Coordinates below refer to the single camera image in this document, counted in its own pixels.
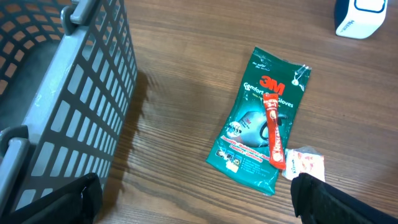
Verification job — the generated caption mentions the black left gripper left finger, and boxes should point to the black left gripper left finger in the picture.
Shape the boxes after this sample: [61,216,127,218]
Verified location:
[1,172,103,224]

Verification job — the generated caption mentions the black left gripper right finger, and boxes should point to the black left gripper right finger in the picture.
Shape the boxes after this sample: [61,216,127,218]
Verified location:
[290,173,397,224]

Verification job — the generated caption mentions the red white small packet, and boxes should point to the red white small packet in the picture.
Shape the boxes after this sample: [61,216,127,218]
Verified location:
[282,146,325,182]

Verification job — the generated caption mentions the red stick sachet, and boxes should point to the red stick sachet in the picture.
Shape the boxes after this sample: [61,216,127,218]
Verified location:
[263,93,286,170]

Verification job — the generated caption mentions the green 3M gloves packet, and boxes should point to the green 3M gloves packet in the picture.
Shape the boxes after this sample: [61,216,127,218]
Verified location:
[206,47,312,195]

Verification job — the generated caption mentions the white barcode scanner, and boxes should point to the white barcode scanner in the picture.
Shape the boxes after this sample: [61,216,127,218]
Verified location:
[334,0,388,39]

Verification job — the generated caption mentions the grey plastic mesh basket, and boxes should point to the grey plastic mesh basket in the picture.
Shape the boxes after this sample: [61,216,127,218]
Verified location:
[1,0,137,215]

